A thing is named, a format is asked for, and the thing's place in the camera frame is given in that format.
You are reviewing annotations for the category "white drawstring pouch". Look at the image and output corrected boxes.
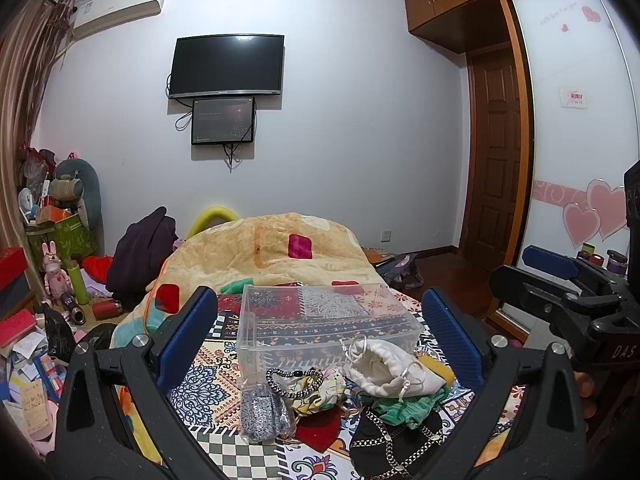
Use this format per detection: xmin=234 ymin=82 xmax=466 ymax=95
xmin=343 ymin=336 xmax=446 ymax=402

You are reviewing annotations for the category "grey patterned cloth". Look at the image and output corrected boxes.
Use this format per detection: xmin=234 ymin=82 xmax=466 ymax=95
xmin=240 ymin=384 xmax=295 ymax=443

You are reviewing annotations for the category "black white braided band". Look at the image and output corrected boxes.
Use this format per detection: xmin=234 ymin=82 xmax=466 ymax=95
xmin=265 ymin=367 xmax=324 ymax=401

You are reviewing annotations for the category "brown wooden door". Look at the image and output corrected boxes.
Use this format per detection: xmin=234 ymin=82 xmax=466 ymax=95
xmin=461 ymin=48 xmax=520 ymax=271

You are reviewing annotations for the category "green cloth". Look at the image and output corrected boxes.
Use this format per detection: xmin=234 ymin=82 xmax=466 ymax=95
xmin=358 ymin=385 xmax=450 ymax=429

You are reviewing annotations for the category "red cylinder cup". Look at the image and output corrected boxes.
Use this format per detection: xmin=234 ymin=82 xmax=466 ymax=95
xmin=91 ymin=298 xmax=124 ymax=321

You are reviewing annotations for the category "black flashlight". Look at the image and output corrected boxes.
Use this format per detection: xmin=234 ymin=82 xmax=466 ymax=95
xmin=60 ymin=292 xmax=86 ymax=326

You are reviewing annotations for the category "black studded cloth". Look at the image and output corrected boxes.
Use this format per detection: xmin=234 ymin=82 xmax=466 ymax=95
xmin=349 ymin=408 xmax=445 ymax=480

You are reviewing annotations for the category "purple bag on floor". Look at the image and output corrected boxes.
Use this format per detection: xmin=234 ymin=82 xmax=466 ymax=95
xmin=375 ymin=252 xmax=424 ymax=292

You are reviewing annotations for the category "pink rabbit doll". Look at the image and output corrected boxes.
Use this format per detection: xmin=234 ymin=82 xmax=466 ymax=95
xmin=41 ymin=240 xmax=73 ymax=304

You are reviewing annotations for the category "green bottle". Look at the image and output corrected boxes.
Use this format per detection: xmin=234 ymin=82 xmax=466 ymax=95
xmin=67 ymin=260 xmax=89 ymax=306

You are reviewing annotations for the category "white wardrobe sliding door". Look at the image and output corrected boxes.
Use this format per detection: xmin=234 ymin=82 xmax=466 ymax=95
xmin=510 ymin=0 xmax=639 ymax=257

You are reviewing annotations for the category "red box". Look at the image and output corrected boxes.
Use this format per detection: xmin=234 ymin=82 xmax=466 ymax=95
xmin=0 ymin=247 xmax=27 ymax=290

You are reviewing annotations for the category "floral yellow cloth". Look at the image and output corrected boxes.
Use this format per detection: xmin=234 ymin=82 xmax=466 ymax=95
xmin=291 ymin=367 xmax=346 ymax=416

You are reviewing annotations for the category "green cardboard box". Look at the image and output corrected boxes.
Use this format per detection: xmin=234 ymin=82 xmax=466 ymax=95
xmin=26 ymin=214 xmax=99 ymax=271

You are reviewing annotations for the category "dark purple garment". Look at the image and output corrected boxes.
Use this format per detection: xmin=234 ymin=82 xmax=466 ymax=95
xmin=106 ymin=206 xmax=178 ymax=312

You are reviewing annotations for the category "red felt cloth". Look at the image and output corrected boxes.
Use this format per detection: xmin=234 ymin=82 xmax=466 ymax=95
xmin=295 ymin=406 xmax=342 ymax=453

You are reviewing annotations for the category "clear plastic storage box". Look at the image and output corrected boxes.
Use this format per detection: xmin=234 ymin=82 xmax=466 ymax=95
xmin=236 ymin=284 xmax=424 ymax=389

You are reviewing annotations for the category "grey plush toy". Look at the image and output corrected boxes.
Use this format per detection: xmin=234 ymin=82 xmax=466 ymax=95
xmin=49 ymin=158 xmax=101 ymax=231

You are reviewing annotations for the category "yellow green pillow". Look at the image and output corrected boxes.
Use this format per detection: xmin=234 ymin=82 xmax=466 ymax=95
xmin=186 ymin=206 xmax=239 ymax=238

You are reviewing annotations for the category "beige fleece blanket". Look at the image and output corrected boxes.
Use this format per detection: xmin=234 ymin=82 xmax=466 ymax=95
xmin=111 ymin=212 xmax=383 ymax=348

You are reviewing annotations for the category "wooden overhead cabinet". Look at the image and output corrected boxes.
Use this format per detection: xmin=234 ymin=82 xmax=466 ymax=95
xmin=405 ymin=0 xmax=510 ymax=54

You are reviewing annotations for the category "striped brown curtain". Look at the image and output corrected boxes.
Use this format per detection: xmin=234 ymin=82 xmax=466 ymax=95
xmin=1 ymin=0 xmax=74 ymax=299

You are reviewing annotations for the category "white air conditioner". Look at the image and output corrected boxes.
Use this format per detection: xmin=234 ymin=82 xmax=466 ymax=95
xmin=73 ymin=0 xmax=164 ymax=40

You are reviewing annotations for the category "wall power socket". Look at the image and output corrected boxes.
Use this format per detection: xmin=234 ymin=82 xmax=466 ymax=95
xmin=380 ymin=230 xmax=392 ymax=243

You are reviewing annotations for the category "small wall mounted monitor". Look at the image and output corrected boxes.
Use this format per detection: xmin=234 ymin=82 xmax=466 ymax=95
xmin=191 ymin=98 xmax=255 ymax=146

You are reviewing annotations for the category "wall mounted black television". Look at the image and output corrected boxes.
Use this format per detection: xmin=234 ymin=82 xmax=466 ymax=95
xmin=168 ymin=34 xmax=284 ymax=99

